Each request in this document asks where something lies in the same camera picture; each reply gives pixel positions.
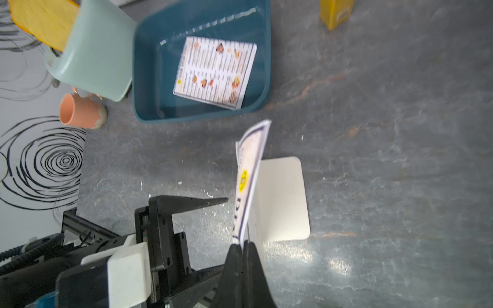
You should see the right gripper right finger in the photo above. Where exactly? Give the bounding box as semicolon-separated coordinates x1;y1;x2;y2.
242;241;277;308

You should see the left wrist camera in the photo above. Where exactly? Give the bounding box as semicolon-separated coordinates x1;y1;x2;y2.
55;243;153;307

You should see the yellow toast slice front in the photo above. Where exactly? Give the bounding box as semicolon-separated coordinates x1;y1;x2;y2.
8;0;80;51

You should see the mint green toaster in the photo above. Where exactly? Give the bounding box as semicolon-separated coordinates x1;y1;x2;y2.
44;1;137;102

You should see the teal plastic bin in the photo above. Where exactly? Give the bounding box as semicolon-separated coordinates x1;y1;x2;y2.
132;1;272;123

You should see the new menu sheet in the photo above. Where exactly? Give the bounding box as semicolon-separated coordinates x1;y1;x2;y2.
173;36;258;110

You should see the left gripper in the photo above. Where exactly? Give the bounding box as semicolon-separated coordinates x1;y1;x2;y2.
135;195;229;307

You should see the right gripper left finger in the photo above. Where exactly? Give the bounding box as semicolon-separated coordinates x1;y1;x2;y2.
211;245;243;308

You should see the old menu sheet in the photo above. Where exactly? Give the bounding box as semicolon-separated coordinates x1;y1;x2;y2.
232;119;272;246

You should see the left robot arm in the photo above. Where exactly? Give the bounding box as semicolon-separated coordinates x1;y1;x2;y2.
1;196;225;307

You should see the orange mug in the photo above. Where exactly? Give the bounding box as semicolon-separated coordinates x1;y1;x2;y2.
59;87;108;130

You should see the yellow bottle black cap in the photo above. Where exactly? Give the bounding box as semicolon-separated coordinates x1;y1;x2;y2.
320;0;355;31

